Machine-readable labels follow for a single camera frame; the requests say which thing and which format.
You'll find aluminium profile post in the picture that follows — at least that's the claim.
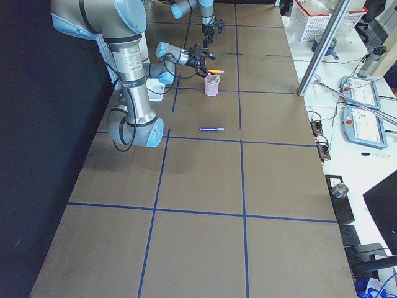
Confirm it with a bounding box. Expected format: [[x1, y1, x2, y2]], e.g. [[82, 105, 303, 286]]
[[297, 0, 351, 97]]

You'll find lower teach pendant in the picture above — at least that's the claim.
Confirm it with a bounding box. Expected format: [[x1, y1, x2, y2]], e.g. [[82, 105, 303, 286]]
[[342, 105, 388, 149]]

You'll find upper orange connector board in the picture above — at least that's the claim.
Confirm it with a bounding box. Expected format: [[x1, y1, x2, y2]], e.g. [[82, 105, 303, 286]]
[[310, 120, 323, 136]]

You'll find teach pendant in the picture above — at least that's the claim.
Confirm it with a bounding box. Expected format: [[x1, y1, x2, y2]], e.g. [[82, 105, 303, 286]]
[[340, 76, 381, 110], [342, 105, 388, 149]]

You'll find white camera pole stand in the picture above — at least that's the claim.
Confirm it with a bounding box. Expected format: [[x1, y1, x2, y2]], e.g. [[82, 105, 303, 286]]
[[110, 0, 167, 102]]

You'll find right black braided cable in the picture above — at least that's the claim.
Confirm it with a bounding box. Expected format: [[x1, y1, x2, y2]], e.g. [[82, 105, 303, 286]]
[[105, 52, 202, 153]]

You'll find grey water bottle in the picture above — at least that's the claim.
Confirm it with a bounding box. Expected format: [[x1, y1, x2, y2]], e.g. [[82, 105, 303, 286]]
[[357, 45, 387, 78]]

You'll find blue plastic bag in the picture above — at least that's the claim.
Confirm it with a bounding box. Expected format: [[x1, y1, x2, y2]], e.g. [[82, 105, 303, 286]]
[[354, 273, 396, 298]]

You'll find purple highlighter pen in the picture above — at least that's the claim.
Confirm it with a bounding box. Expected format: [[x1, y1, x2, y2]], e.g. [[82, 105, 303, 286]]
[[199, 127, 225, 132]]

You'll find lower orange connector board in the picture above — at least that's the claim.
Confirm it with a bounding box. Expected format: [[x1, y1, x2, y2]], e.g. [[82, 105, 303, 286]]
[[316, 142, 331, 162]]

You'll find black box on desk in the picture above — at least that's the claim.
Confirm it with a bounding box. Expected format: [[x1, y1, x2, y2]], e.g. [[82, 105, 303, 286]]
[[325, 174, 355, 225]]

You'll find white plastic basket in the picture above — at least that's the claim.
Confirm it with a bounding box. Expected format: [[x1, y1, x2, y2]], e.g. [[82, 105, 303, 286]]
[[289, 1, 368, 42]]

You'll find orange connector board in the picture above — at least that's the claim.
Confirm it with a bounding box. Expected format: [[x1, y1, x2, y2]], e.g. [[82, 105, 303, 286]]
[[310, 120, 323, 136], [316, 142, 331, 162]]

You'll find upper teach pendant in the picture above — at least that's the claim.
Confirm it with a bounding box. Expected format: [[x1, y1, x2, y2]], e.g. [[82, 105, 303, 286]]
[[340, 76, 381, 110]]

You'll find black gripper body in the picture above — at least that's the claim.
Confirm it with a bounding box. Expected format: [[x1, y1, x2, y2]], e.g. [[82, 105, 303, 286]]
[[201, 23, 215, 40], [186, 45, 206, 69]]

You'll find orange highlighter pen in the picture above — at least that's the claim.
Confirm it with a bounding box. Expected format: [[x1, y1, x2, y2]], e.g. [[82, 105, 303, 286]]
[[208, 69, 225, 74]]

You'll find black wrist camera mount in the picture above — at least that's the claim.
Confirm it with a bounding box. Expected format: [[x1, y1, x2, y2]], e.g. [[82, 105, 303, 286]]
[[194, 43, 216, 60], [212, 18, 225, 34]]

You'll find pink mesh pen holder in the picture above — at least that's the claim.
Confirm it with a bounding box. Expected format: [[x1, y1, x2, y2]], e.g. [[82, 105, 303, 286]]
[[205, 75, 220, 97]]

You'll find small steel cup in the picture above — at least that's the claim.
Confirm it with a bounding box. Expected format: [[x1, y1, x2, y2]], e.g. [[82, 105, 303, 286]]
[[331, 183, 349, 199]]

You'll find black monitor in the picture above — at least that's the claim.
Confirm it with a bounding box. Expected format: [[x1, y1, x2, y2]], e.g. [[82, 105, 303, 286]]
[[363, 173, 396, 255]]

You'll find blue bowl with handle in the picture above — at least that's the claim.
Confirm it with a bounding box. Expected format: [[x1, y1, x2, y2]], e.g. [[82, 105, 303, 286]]
[[311, 34, 339, 60]]

